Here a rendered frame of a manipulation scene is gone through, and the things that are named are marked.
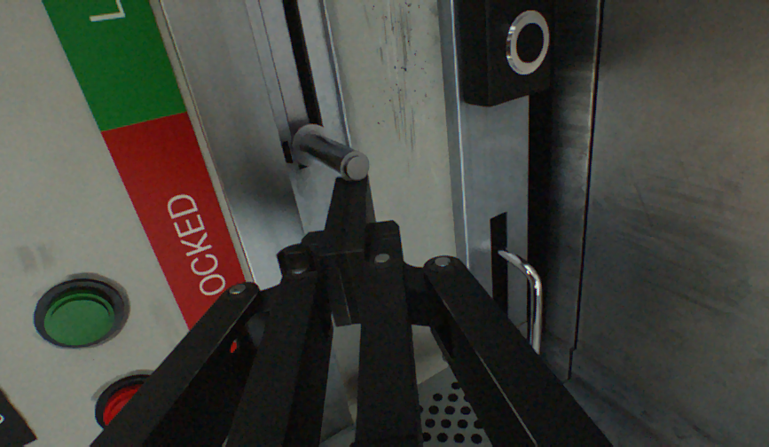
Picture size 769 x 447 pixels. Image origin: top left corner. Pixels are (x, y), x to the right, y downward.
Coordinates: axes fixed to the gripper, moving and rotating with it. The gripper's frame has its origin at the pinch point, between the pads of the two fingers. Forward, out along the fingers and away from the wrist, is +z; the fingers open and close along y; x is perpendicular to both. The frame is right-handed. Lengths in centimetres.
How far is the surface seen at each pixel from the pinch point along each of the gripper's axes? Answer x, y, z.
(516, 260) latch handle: -8.9, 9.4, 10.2
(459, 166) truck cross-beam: -1.6, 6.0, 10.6
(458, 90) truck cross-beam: 3.1, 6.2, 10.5
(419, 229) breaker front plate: -5.4, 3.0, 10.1
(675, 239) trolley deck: -6.2, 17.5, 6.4
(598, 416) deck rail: -22.2, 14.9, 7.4
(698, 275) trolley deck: -8.0, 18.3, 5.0
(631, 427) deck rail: -22.2, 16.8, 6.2
